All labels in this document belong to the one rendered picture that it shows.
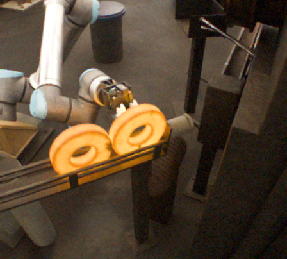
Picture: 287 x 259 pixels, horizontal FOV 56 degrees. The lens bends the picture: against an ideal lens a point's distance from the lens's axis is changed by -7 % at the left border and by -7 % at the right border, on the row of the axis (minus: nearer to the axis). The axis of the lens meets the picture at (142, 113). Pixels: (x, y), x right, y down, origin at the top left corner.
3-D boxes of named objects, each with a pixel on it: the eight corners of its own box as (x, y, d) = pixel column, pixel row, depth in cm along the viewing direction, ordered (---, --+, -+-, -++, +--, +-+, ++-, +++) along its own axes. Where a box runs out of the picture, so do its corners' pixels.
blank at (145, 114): (170, 105, 73) (163, 97, 76) (114, 120, 67) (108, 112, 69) (162, 146, 84) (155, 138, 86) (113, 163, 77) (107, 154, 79)
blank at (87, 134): (112, 124, 68) (107, 115, 70) (48, 143, 62) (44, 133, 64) (113, 166, 78) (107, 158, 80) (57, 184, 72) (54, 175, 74)
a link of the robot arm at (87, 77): (97, 95, 108) (106, 70, 106) (109, 107, 98) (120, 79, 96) (73, 89, 102) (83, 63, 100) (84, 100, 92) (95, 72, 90)
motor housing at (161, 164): (177, 208, 137) (191, 134, 101) (159, 247, 123) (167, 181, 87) (153, 199, 142) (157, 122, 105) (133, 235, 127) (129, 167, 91)
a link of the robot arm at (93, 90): (92, 106, 94) (118, 97, 98) (97, 111, 90) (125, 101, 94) (86, 81, 90) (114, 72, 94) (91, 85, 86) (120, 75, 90)
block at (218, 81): (231, 136, 97) (248, 79, 80) (225, 153, 91) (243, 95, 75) (202, 127, 100) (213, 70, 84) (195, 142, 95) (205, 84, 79)
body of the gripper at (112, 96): (107, 95, 77) (93, 82, 86) (113, 122, 81) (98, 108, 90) (133, 86, 79) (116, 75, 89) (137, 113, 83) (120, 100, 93)
